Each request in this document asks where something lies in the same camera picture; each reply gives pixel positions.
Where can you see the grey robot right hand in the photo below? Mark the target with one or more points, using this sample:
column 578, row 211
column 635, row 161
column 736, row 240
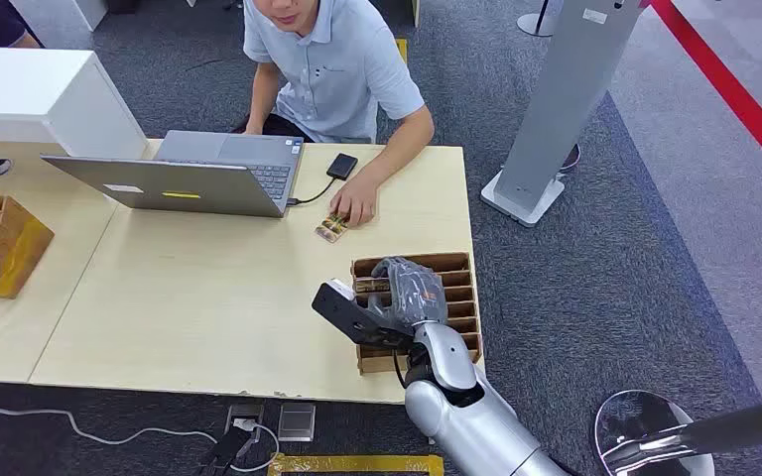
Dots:
column 417, row 292

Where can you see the brown slotted card holder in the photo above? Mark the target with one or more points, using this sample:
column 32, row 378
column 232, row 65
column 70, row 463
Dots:
column 463, row 309
column 23, row 243

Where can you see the red barrier belt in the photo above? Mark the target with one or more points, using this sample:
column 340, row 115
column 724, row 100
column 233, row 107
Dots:
column 736, row 98

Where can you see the chrome stanchion post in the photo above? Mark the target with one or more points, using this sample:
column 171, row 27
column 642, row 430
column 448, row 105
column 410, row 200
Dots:
column 532, row 25
column 736, row 427

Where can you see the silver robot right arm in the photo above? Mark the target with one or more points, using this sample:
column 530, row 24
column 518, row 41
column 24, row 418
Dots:
column 460, row 420

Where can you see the person's left hand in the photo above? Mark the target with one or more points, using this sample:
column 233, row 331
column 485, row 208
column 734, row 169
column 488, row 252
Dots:
column 358, row 197

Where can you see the grey kiosk stand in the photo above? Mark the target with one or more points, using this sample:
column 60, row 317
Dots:
column 565, row 85

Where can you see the black power adapter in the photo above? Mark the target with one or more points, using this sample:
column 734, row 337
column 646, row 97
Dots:
column 226, row 450

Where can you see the white cabinet box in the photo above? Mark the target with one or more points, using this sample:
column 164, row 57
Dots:
column 26, row 85

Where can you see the yellow floor tape strip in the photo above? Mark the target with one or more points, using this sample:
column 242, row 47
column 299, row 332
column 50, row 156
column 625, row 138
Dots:
column 401, row 51

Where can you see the floor socket box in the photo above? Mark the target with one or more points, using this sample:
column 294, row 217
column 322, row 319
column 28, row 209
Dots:
column 244, row 414

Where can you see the metal floor plate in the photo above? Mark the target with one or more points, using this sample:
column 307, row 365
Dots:
column 296, row 422

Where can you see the white furniture block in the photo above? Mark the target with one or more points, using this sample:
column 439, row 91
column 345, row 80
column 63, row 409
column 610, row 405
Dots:
column 59, row 13

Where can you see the person's left forearm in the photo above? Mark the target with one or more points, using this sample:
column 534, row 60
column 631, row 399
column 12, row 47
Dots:
column 397, row 151

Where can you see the yellow floor tape frame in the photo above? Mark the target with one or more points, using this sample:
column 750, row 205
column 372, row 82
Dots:
column 355, row 464

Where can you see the dark round floor disc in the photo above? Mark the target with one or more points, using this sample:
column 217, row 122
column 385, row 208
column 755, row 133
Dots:
column 571, row 159

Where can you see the person's right forearm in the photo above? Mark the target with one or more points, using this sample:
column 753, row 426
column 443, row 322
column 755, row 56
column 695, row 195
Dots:
column 261, row 98

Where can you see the black external drive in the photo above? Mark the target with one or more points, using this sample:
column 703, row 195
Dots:
column 342, row 166

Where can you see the silver laptop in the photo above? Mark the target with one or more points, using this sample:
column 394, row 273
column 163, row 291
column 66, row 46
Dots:
column 177, row 187

